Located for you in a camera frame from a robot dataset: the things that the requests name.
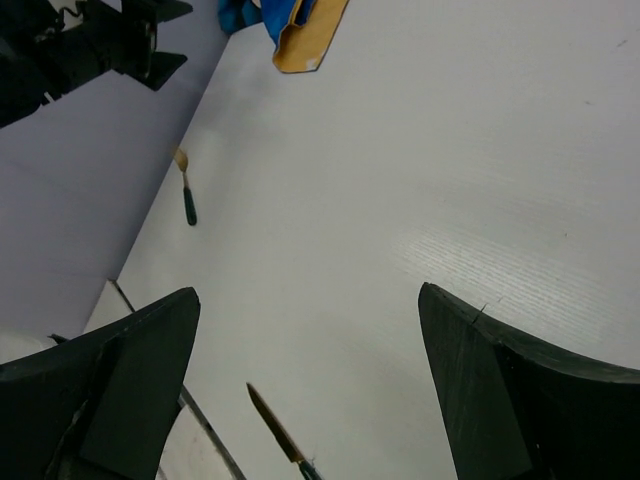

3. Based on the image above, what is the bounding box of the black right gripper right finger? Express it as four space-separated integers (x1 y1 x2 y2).
418 283 639 479

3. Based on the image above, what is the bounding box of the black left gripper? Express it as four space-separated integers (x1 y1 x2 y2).
1 0 193 127

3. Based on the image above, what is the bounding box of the gold fork green handle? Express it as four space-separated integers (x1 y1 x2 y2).
173 147 198 226

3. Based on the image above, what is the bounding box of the gold knife green handle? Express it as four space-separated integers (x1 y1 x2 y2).
246 383 323 480

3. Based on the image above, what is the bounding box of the blue cartoon placemat cloth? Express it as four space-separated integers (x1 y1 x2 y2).
217 0 348 74

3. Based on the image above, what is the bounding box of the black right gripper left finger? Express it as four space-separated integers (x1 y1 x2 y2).
1 287 201 479

